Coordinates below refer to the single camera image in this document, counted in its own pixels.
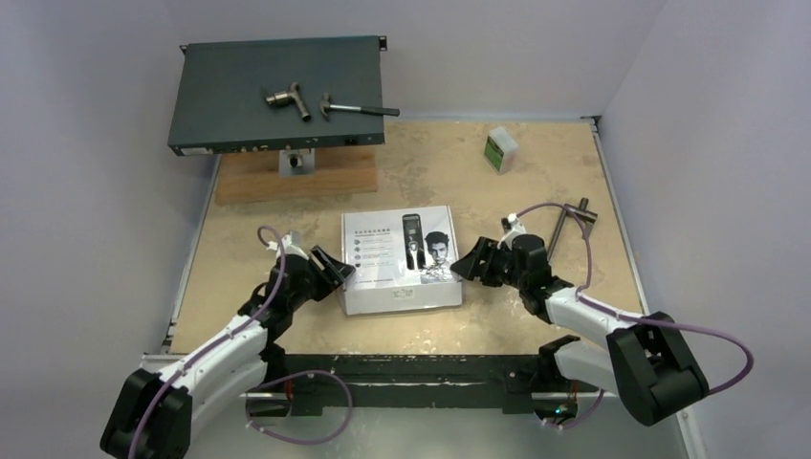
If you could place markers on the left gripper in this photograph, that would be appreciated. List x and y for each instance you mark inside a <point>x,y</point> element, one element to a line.
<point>341,272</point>

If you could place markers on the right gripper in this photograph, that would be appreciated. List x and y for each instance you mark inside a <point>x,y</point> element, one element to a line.
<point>493,261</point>

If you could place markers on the white hair clipper kit box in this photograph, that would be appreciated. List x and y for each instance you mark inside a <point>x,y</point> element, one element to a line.
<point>402,260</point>

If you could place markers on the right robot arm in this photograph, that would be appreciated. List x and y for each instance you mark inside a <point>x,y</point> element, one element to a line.
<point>644,360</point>

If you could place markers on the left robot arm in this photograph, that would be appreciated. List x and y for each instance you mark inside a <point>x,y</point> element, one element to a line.
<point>158,413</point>

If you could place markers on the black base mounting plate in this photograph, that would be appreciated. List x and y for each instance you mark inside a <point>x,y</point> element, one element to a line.
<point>512,384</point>

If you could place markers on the white foam block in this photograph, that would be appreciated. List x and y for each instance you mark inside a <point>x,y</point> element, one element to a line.
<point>500,150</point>

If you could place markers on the wooden board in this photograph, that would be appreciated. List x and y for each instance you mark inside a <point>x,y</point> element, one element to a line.
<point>253,177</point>

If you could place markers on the small claw hammer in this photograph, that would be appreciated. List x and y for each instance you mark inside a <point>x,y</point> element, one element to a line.
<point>355,109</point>

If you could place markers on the metal pipe tee fitting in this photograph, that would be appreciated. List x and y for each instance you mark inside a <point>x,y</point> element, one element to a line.
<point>289,96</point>

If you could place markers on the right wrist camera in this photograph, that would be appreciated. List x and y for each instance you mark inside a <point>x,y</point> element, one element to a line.
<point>512,228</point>

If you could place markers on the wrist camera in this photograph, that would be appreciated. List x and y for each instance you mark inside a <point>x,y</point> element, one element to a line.
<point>290,244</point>
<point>512,228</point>

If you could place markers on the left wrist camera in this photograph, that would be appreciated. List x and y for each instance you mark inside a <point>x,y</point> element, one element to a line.
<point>290,244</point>

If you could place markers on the small metal bracket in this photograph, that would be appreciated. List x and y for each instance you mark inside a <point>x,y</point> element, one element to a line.
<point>299,162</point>

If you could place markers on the dark rack-mount equipment case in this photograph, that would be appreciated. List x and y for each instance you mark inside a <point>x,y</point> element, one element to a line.
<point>220,109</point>

